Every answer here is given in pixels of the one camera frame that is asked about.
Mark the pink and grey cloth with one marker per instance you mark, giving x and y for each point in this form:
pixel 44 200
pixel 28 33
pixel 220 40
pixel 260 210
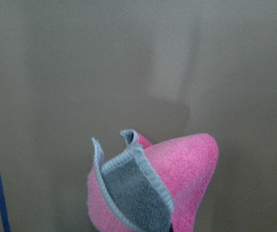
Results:
pixel 150 188

